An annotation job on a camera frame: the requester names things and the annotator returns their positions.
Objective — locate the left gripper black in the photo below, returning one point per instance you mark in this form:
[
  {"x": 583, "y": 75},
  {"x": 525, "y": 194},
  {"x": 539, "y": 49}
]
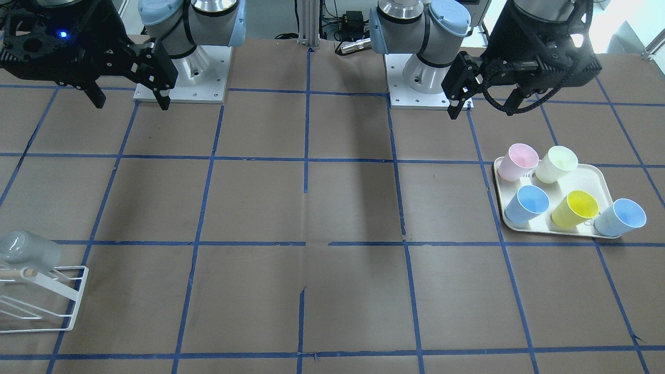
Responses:
[{"x": 503, "y": 37}]

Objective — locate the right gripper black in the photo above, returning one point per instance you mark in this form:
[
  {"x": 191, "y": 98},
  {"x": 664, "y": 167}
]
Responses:
[{"x": 108, "y": 32}]

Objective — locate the white frosted plastic cup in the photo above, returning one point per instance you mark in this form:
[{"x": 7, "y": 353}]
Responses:
[{"x": 27, "y": 250}]

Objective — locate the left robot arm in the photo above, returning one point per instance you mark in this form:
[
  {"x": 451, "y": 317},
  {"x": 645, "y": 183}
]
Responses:
[{"x": 434, "y": 32}]

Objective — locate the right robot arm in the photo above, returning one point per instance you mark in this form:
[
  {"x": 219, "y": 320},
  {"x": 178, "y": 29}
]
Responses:
[{"x": 184, "y": 25}]

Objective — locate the pink plastic cup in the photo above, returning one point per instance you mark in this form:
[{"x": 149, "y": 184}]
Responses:
[{"x": 519, "y": 160}]

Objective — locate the pale green plastic cup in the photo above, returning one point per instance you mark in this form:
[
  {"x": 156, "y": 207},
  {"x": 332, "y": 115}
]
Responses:
[{"x": 558, "y": 162}]

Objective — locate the blue cup on tray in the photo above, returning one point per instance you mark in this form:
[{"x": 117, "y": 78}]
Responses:
[{"x": 529, "y": 202}]

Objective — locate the yellow plastic cup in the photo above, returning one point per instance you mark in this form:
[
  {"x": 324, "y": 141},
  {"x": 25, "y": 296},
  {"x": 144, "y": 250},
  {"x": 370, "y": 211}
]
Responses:
[{"x": 576, "y": 207}]

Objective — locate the blue cup at tray edge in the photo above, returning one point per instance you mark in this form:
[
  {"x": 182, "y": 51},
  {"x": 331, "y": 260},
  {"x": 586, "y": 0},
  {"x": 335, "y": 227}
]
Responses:
[{"x": 622, "y": 216}]

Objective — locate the black power adapter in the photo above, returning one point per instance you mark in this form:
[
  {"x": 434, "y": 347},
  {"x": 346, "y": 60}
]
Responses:
[{"x": 352, "y": 21}]

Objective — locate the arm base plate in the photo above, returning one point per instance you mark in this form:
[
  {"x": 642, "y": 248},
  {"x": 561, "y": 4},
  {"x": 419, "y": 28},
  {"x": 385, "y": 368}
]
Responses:
[
  {"x": 415, "y": 98},
  {"x": 202, "y": 76}
]

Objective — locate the silver cable connector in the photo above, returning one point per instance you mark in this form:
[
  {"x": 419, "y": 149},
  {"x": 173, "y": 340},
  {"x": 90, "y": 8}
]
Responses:
[{"x": 346, "y": 48}]

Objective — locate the aluminium frame post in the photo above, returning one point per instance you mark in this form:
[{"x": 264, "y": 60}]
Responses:
[{"x": 309, "y": 16}]

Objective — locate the white wire cup rack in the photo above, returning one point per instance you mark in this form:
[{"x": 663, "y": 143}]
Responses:
[{"x": 32, "y": 302}]

